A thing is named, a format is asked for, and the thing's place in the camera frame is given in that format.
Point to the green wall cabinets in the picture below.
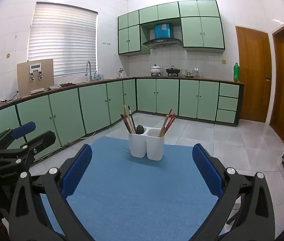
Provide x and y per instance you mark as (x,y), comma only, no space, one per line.
(202,30)

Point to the chrome kitchen faucet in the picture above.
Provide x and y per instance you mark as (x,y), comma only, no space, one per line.
(88,70)

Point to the red and black chopstick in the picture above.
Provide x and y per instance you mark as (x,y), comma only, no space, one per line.
(124,123)
(169,124)

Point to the green plastic bottle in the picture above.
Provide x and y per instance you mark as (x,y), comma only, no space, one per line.
(236,72)

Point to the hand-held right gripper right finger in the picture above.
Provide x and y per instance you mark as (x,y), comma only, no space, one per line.
(207,170)

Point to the tan water purifier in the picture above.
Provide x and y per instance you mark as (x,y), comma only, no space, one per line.
(35,80)

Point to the green base cabinets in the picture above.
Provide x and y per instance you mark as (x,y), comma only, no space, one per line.
(167,98)

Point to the bottles beside sink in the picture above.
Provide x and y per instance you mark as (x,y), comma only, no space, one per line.
(98,76)

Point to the light wooden chopstick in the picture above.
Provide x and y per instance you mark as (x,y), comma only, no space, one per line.
(129,117)
(165,123)
(163,126)

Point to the wooden door with knob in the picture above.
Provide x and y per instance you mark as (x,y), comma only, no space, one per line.
(253,75)

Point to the blue table mat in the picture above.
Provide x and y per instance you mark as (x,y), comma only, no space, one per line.
(137,193)

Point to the black wok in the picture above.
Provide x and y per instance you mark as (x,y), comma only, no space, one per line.
(173,70)

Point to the black range hood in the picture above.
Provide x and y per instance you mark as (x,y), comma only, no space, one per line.
(162,42)

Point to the black spoon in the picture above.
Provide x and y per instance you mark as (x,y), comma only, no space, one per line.
(139,129)

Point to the white double utensil holder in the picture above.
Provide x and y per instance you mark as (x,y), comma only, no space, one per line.
(145,145)

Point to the group of glass jars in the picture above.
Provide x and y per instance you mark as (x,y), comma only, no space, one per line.
(193,73)

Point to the dark rag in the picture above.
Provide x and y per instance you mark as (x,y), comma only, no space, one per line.
(60,85)

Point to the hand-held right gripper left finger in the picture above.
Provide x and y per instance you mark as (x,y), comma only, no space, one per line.
(78,170)

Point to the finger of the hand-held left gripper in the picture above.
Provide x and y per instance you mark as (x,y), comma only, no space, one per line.
(41,139)
(24,129)

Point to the small chrome tap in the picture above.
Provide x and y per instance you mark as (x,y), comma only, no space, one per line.
(121,72)

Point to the white window blind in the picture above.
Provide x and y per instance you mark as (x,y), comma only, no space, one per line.
(61,40)

